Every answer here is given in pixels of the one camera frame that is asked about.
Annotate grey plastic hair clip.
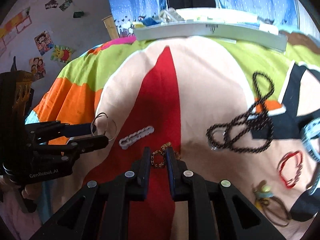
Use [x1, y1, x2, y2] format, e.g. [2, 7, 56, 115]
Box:
[119, 126, 155, 150]

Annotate colourful cartoon bedspread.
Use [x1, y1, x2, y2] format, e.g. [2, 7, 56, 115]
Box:
[24, 31, 320, 240]

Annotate white shallow tray box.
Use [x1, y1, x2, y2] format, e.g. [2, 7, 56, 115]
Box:
[133, 8, 287, 52]

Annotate gold chain bracelet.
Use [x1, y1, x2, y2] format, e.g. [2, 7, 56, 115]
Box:
[150, 141, 181, 169]

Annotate person's left hand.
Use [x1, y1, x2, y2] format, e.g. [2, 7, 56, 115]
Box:
[22, 182, 43, 204]

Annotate red cord bracelet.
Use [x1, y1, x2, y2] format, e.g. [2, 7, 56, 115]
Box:
[277, 150, 304, 190]

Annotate black beaded necklace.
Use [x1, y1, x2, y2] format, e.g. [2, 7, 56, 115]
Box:
[205, 70, 276, 154]

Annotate thin wire hoop bangles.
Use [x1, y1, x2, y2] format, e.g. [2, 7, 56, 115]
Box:
[91, 112, 117, 141]

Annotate brown hair ties with charm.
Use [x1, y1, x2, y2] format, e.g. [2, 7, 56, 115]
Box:
[253, 181, 293, 228]

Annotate cartoon wall sticker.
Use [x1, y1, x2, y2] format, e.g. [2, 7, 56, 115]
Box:
[34, 30, 54, 56]

